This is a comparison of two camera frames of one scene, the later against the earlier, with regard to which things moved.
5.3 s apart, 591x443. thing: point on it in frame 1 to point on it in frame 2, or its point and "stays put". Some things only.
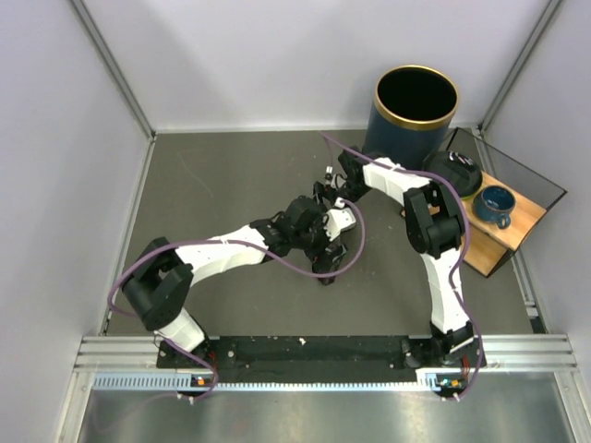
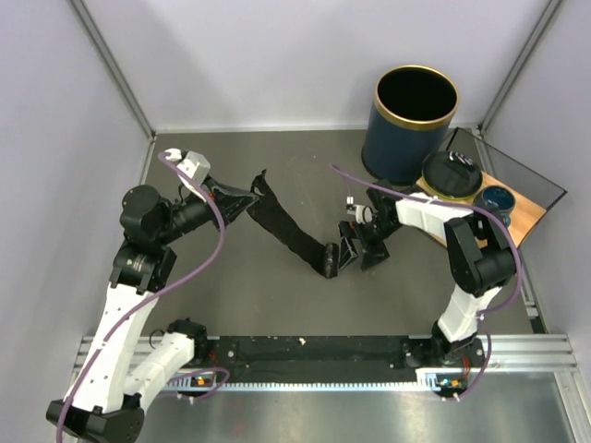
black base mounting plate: x=321 y=359 stays put
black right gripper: x=322 y=191 to x=348 y=249
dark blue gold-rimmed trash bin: x=412 y=109 stays put
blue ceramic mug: x=493 y=204 stays put
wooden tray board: x=488 y=245 stays put
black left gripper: x=322 y=260 to x=228 y=201
